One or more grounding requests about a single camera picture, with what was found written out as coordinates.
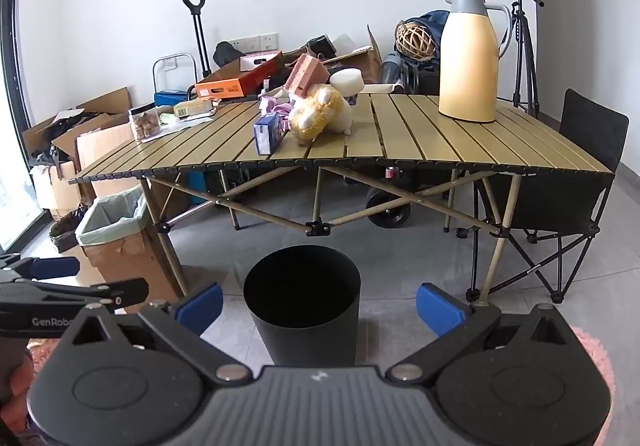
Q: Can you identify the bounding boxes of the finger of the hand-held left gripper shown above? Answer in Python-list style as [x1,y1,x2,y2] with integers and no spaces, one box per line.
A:
[0,253,81,283]
[0,277,150,313]

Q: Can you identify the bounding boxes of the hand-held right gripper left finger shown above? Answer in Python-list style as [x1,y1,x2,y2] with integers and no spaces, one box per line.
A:
[60,282,253,384]

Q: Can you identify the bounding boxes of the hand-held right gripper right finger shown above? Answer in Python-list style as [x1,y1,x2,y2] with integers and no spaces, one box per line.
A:
[385,283,581,384]

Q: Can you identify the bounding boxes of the black round bin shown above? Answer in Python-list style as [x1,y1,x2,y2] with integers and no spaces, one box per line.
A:
[243,245,362,368]

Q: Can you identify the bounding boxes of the yellow and white plush toy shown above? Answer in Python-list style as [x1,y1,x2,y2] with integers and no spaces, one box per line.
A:
[289,84,354,143]

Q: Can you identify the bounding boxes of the cardboard box with green liner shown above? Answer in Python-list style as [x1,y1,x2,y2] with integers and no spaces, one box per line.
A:
[75,183,183,299]

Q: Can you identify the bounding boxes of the open cardboard box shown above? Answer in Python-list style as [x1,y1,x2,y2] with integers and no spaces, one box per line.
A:
[22,86,133,162]
[75,121,137,199]

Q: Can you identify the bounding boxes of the pink fluffy rug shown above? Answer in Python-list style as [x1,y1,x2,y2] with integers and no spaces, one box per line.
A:
[27,326,615,407]

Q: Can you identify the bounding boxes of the clear jar of snacks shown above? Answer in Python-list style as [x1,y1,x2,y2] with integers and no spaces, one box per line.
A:
[128,105,163,143]

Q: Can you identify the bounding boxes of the tan folding table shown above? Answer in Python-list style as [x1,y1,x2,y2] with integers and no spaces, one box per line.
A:
[67,94,617,307]

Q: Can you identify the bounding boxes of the printed paper sheet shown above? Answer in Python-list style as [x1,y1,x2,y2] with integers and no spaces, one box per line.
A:
[150,113,203,136]

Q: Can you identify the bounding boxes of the blue printed packet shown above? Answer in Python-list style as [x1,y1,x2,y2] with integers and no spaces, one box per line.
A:
[253,112,284,155]

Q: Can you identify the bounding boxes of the small blue box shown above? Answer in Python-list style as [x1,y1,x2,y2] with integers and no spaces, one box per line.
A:
[154,90,189,108]

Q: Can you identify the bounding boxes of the small tan carton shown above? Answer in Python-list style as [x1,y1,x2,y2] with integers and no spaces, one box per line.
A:
[172,96,219,118]

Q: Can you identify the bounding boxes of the orange cardboard box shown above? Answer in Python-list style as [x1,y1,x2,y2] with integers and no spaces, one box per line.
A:
[192,51,283,100]

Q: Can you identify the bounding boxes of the black folding chair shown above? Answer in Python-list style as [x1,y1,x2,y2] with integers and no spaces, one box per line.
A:
[452,89,630,304]

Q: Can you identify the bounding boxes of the yellow thermos jug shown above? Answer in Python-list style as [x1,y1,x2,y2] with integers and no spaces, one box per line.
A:
[438,0,513,123]

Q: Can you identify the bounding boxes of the blue water bottle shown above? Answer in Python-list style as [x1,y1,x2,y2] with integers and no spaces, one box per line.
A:
[382,51,403,84]

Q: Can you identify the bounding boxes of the black bag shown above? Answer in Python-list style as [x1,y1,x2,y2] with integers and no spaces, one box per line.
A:
[213,41,246,70]

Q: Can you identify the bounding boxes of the pink box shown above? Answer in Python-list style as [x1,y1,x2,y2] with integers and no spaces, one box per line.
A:
[286,53,331,98]

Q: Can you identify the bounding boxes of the brown cardboard box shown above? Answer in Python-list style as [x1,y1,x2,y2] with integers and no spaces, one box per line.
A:
[320,25,383,84]

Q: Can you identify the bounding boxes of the woven rattan ball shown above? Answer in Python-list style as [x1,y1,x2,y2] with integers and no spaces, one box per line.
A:
[395,21,435,61]

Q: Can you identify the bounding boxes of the small black pouch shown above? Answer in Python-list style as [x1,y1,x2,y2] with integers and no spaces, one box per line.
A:
[306,35,337,61]

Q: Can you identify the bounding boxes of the blue fabric bag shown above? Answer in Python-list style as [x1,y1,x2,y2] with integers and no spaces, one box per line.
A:
[400,10,451,62]

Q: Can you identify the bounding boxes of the white metal frame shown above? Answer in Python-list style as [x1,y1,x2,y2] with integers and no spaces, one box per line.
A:
[151,54,197,94]

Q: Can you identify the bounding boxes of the black camera tripod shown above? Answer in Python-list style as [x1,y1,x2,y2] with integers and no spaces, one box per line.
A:
[507,0,565,119]

